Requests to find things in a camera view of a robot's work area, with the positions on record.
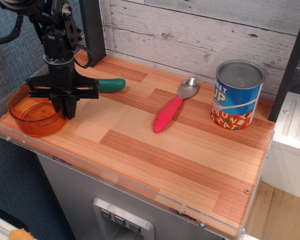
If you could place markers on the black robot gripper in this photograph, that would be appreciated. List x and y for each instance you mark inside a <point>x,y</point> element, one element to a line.
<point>63,85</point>

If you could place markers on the orange transparent plastic bowl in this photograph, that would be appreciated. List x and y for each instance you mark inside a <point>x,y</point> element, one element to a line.
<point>35,116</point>

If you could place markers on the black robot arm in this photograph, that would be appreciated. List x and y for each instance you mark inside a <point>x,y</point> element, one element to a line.
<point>58,33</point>

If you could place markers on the green toy cucumber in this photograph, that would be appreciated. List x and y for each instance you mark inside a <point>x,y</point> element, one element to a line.
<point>111,85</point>

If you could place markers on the clear acrylic table guard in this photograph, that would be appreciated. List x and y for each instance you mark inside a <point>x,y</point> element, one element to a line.
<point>195,169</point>

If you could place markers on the grey toy fridge cabinet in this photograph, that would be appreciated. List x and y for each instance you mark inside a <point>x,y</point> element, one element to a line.
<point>76,192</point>

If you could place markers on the silver dispenser button panel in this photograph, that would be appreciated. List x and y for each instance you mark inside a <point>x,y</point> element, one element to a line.
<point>122,220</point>

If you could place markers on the alphabet soup can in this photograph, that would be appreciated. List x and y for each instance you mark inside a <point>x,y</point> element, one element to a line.
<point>237,88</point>

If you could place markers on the white toy appliance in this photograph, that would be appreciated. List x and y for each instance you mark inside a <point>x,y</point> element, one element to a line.
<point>281,167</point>

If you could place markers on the dark grey vertical post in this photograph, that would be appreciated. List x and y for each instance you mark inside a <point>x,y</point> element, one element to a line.
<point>93,29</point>

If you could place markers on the pink handled metal spoon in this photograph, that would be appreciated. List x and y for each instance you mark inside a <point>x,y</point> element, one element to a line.
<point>186,90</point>

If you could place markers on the dark right vertical post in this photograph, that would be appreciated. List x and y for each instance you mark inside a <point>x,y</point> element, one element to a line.
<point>286,80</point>

